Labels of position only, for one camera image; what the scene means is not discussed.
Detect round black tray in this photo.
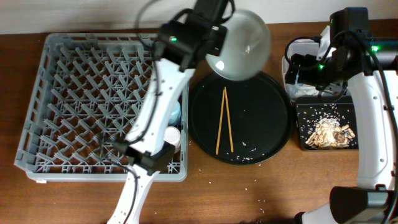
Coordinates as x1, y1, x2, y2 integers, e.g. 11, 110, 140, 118
188, 72, 294, 165

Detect wooden chopstick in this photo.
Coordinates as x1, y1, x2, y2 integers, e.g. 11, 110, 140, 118
224, 87, 234, 153
215, 90, 225, 155

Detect light blue cup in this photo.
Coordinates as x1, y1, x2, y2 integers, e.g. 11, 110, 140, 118
169, 101, 181, 126

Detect black rectangular tray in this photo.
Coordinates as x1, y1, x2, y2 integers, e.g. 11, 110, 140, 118
295, 96, 358, 151

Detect pink cup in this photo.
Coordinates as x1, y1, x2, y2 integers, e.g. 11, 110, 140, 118
164, 126, 182, 154

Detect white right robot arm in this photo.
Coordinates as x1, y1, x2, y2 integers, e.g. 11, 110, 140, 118
285, 7, 397, 224

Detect grey dishwasher rack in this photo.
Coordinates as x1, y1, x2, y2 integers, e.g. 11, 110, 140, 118
14, 32, 190, 183

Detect clear plastic bin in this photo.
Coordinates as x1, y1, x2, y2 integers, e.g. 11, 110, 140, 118
282, 38, 352, 102

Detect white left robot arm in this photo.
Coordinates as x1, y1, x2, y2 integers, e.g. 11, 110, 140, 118
108, 0, 236, 223

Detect food scraps pile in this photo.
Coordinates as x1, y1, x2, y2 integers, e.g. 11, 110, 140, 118
305, 118, 356, 149

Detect grey round plate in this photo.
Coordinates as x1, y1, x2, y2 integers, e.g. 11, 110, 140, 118
206, 9, 271, 81

